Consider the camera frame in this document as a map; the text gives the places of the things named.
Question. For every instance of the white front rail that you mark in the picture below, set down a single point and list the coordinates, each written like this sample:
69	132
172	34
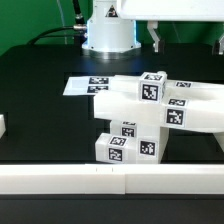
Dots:
111	179

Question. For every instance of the white block right edge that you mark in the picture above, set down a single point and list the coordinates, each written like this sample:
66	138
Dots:
220	139

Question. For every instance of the white tagged cube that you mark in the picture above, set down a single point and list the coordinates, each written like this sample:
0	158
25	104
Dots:
152	86

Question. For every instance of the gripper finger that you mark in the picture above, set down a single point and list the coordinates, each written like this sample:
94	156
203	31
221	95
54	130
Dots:
218	48
159	43

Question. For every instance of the white chair seat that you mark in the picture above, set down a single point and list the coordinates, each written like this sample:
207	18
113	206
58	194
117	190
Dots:
151	144

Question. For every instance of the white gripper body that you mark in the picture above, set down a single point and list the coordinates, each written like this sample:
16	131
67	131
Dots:
172	10

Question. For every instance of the white block left edge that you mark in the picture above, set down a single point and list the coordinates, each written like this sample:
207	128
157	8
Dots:
2	125

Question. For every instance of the white chair back frame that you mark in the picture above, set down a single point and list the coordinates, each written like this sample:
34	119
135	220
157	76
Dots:
186	105

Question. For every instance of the marker sheet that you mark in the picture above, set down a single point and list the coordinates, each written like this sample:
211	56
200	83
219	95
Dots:
86	85

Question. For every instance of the white block edge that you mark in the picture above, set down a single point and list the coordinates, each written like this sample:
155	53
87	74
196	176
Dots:
2	125
220	139

